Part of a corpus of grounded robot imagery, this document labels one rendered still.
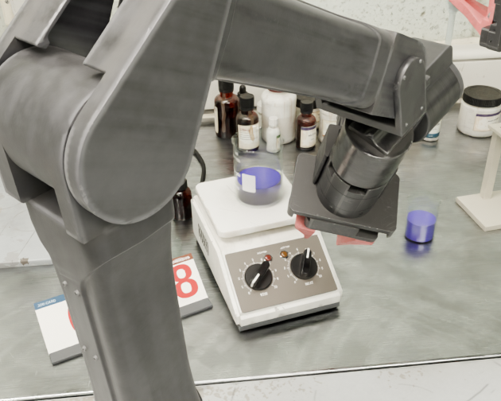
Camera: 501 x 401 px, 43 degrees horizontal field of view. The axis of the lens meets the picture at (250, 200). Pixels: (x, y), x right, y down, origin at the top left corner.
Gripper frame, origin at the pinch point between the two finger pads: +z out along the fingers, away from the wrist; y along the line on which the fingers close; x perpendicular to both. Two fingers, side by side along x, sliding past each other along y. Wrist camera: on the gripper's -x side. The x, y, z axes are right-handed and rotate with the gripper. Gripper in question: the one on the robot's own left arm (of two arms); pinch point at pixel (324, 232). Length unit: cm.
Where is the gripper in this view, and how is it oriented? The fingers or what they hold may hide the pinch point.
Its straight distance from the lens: 68.5
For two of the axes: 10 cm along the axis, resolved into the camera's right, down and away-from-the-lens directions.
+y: -9.8, -2.1, -0.3
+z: -1.3, 4.7, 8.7
